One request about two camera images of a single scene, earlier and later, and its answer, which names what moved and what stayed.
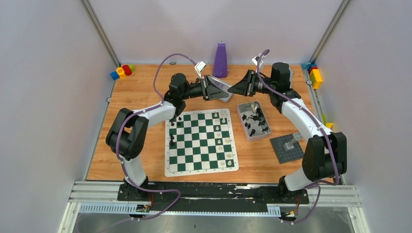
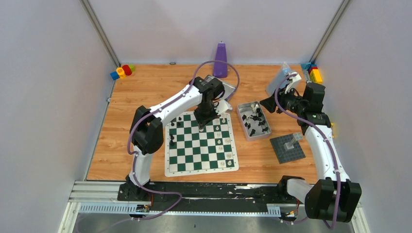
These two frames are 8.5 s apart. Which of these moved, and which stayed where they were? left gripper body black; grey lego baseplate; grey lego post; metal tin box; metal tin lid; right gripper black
Moved: right gripper black; left gripper body black
Stayed: metal tin box; metal tin lid; grey lego post; grey lego baseplate
